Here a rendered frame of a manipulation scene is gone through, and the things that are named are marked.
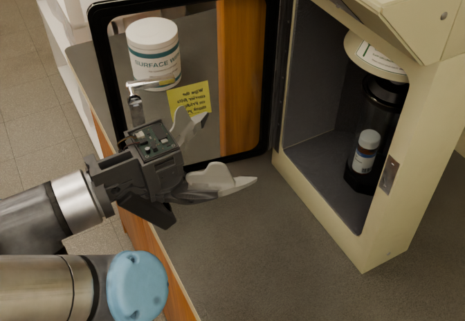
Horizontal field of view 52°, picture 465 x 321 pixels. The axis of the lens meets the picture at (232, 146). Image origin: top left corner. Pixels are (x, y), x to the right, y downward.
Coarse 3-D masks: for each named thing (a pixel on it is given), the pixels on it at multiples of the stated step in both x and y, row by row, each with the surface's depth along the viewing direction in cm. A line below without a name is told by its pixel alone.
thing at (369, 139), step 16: (368, 96) 78; (368, 112) 80; (384, 112) 78; (368, 128) 82; (384, 128) 80; (352, 144) 89; (368, 144) 84; (384, 144) 82; (352, 160) 90; (368, 160) 86; (384, 160) 85; (368, 176) 88
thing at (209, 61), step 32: (224, 0) 75; (256, 0) 76; (128, 32) 73; (160, 32) 75; (192, 32) 77; (224, 32) 79; (256, 32) 81; (128, 64) 77; (160, 64) 79; (192, 64) 81; (224, 64) 83; (256, 64) 85; (128, 96) 81; (160, 96) 83; (192, 96) 86; (224, 96) 88; (256, 96) 91; (128, 128) 86; (224, 128) 94; (256, 128) 96; (192, 160) 97
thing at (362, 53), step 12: (348, 36) 74; (348, 48) 72; (360, 48) 70; (372, 48) 68; (360, 60) 70; (372, 60) 68; (384, 60) 67; (372, 72) 69; (384, 72) 68; (396, 72) 67
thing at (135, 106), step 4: (132, 100) 82; (136, 100) 81; (140, 100) 81; (132, 104) 81; (136, 104) 81; (140, 104) 81; (132, 108) 81; (136, 108) 81; (140, 108) 81; (132, 112) 82; (136, 112) 82; (140, 112) 82; (132, 116) 82; (136, 116) 83; (140, 116) 83; (144, 116) 83; (132, 120) 83; (136, 120) 83; (140, 120) 84; (144, 120) 84; (136, 124) 84; (140, 124) 84
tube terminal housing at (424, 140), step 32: (320, 0) 71; (288, 64) 86; (416, 64) 58; (448, 64) 56; (416, 96) 60; (448, 96) 61; (416, 128) 62; (448, 128) 67; (288, 160) 100; (416, 160) 68; (384, 192) 73; (416, 192) 76; (384, 224) 78; (416, 224) 85; (352, 256) 89; (384, 256) 87
